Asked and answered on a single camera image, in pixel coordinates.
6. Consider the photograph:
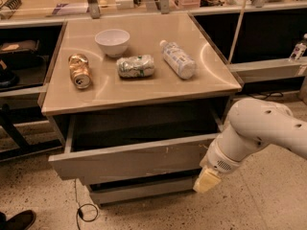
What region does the grey top drawer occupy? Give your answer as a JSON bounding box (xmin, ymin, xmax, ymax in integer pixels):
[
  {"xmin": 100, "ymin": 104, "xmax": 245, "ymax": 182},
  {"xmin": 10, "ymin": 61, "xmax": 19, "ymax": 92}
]
[{"xmin": 49, "ymin": 110, "xmax": 223, "ymax": 185}]

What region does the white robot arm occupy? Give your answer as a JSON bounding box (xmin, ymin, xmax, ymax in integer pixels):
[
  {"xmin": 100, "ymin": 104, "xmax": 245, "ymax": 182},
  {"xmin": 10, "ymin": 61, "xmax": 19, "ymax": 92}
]
[{"xmin": 193, "ymin": 98, "xmax": 307, "ymax": 193}]

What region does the white ceramic bowl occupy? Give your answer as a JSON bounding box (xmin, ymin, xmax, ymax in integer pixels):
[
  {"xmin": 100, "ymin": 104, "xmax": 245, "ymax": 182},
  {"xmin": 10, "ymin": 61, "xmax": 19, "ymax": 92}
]
[{"xmin": 95, "ymin": 29, "xmax": 130, "ymax": 58}]

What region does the crushed golden soda can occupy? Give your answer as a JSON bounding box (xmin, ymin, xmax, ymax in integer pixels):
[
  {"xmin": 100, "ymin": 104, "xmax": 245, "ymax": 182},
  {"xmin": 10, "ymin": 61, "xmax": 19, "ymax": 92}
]
[{"xmin": 68, "ymin": 54, "xmax": 92, "ymax": 89}]

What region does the grey bottom drawer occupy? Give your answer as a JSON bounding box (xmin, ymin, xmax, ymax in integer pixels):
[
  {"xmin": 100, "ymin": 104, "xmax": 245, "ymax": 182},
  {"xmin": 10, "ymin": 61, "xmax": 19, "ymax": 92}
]
[{"xmin": 88, "ymin": 173, "xmax": 196, "ymax": 207}]

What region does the small bottle on shelf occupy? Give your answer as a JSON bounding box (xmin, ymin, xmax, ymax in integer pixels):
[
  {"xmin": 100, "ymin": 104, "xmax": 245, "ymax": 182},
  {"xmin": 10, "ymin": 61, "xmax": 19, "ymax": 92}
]
[{"xmin": 289, "ymin": 34, "xmax": 307, "ymax": 60}]

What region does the black cable loop on floor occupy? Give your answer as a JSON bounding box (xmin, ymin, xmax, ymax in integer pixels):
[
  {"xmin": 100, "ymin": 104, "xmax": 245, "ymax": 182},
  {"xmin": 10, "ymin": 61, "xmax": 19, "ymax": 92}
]
[{"xmin": 74, "ymin": 179, "xmax": 101, "ymax": 230}]

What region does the crumpled green white chip bag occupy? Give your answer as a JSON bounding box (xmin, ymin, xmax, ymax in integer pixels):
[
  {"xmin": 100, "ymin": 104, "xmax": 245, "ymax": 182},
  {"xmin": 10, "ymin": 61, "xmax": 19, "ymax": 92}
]
[{"xmin": 116, "ymin": 55, "xmax": 154, "ymax": 79}]

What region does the thin wooden pole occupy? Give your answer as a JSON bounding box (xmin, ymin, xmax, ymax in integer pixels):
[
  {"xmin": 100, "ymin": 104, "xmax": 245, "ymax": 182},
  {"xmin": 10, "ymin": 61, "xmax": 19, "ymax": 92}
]
[{"xmin": 227, "ymin": 0, "xmax": 247, "ymax": 64}]

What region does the black shoe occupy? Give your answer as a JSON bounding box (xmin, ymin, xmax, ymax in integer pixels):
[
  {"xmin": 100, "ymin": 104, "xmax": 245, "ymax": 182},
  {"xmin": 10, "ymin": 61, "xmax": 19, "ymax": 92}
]
[{"xmin": 0, "ymin": 210, "xmax": 36, "ymax": 230}]

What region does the grey drawer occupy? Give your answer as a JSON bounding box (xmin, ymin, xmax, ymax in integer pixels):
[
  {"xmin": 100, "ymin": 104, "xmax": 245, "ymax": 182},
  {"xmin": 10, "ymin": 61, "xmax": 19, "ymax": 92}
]
[
  {"xmin": 49, "ymin": 110, "xmax": 223, "ymax": 185},
  {"xmin": 88, "ymin": 173, "xmax": 196, "ymax": 207}
]

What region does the clear plastic water bottle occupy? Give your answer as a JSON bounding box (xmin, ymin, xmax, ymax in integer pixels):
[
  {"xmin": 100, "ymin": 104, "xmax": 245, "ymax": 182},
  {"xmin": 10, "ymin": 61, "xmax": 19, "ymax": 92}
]
[{"xmin": 159, "ymin": 40, "xmax": 197, "ymax": 80}]

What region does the white gripper with vents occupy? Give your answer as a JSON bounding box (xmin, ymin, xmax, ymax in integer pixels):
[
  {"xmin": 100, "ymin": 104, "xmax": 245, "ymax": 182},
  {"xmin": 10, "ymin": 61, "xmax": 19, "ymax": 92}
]
[{"xmin": 193, "ymin": 140, "xmax": 241, "ymax": 194}]

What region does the black cable under bench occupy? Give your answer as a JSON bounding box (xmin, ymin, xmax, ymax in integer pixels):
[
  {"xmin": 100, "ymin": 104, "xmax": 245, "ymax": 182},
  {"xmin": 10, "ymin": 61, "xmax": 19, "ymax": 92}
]
[{"xmin": 248, "ymin": 91, "xmax": 284, "ymax": 101}]

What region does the grey drawer cabinet with top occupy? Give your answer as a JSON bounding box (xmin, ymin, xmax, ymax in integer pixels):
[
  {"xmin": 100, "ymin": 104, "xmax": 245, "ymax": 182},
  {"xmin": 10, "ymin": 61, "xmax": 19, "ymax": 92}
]
[{"xmin": 41, "ymin": 13, "xmax": 241, "ymax": 206}]

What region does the black coiled spring object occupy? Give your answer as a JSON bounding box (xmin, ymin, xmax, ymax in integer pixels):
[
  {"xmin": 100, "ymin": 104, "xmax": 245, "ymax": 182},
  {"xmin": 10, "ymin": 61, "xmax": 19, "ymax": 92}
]
[{"xmin": 0, "ymin": 0, "xmax": 22, "ymax": 17}]

